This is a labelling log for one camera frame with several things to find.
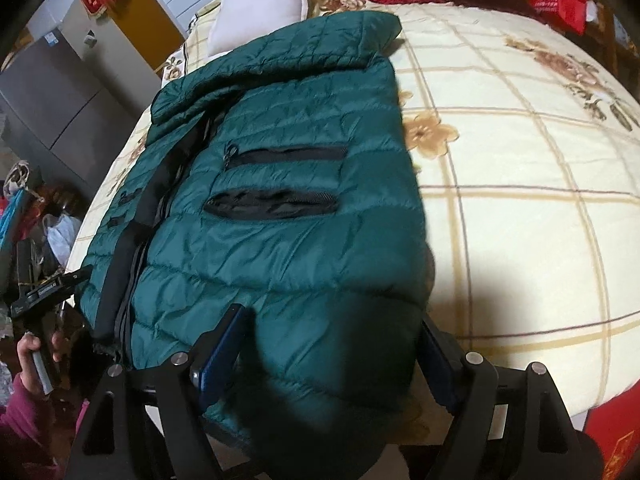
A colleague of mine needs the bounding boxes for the white pillow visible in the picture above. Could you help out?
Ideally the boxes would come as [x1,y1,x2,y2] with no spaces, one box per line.
[206,0,317,58]

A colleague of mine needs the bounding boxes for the person's left hand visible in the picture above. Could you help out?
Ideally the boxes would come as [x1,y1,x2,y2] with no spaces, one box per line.
[16,329,72,392]

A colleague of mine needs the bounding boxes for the floral checked bed sheet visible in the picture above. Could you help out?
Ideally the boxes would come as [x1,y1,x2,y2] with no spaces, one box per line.
[67,0,640,446]

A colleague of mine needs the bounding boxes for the red printed cloth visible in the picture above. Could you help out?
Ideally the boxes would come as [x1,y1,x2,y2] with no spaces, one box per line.
[584,400,640,480]

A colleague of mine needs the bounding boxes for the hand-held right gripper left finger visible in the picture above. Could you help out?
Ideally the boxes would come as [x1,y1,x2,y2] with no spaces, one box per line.
[65,302,253,480]

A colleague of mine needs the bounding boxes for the green puffer jacket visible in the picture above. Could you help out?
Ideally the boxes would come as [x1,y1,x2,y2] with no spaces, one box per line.
[75,10,441,480]

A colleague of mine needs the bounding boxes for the grey cabinet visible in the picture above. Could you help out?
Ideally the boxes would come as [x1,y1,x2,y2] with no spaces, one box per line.
[0,0,162,196]

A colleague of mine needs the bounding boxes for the red shopping bag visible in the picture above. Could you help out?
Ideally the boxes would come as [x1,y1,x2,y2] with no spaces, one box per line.
[527,0,590,37]

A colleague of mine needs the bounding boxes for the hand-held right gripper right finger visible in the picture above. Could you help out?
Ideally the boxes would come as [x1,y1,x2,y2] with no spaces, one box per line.
[420,316,606,480]

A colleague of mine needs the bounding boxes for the person's left forearm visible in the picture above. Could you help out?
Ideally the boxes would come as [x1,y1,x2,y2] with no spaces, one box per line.
[0,372,88,480]

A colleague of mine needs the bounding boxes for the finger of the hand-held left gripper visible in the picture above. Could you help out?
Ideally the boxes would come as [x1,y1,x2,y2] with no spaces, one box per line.
[59,265,94,289]

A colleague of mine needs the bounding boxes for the white plastic bag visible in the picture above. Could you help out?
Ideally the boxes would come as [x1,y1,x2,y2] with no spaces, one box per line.
[44,212,83,267]

